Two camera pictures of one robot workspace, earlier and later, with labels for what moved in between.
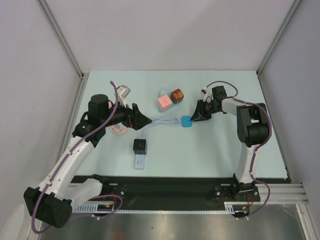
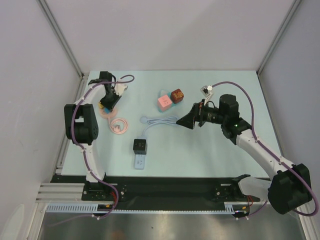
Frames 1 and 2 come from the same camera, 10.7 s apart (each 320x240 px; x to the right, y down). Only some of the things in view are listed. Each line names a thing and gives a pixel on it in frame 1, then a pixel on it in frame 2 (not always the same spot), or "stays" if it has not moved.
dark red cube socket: x=177 y=96 stays
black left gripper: x=133 y=117 → x=110 y=106
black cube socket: x=140 y=146 stays
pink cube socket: x=164 y=103 stays
